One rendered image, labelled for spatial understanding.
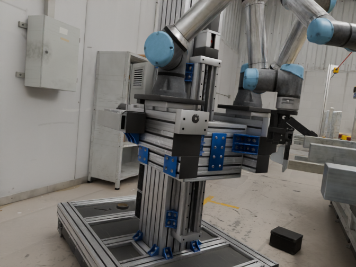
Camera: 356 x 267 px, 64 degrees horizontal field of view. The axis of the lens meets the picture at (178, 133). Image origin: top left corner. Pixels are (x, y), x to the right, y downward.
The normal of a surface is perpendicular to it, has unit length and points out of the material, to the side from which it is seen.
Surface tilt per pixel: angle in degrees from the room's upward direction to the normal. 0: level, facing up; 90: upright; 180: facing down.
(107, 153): 90
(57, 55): 90
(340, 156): 90
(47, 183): 90
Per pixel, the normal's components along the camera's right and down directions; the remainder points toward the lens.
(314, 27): -0.99, -0.08
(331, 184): -0.37, 0.04
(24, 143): 0.90, 0.13
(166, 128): -0.82, -0.04
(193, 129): 0.57, 0.13
